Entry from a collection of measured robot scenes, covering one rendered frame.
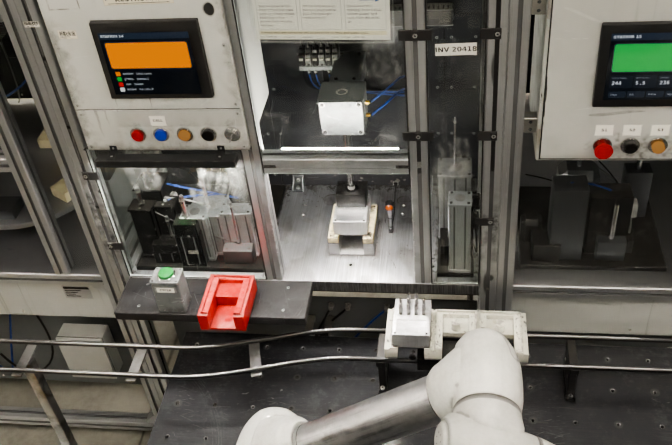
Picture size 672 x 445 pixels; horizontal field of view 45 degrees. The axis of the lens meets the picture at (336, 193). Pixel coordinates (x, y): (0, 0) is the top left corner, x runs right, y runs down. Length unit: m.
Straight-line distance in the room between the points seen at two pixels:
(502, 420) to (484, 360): 0.13
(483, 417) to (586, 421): 0.76
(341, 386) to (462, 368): 0.75
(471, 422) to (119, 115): 1.10
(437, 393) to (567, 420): 0.68
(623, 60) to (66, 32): 1.22
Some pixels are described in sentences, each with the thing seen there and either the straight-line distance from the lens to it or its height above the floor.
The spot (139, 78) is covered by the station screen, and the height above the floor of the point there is 1.59.
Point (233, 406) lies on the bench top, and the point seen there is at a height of 0.68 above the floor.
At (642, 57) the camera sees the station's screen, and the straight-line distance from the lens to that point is 1.83.
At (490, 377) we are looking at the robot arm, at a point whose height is 1.26.
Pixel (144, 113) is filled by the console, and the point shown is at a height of 1.48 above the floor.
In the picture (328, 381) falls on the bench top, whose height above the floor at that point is 0.68.
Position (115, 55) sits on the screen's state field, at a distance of 1.94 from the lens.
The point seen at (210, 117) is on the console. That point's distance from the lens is 1.98.
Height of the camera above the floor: 2.53
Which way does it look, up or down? 39 degrees down
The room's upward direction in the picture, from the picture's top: 7 degrees counter-clockwise
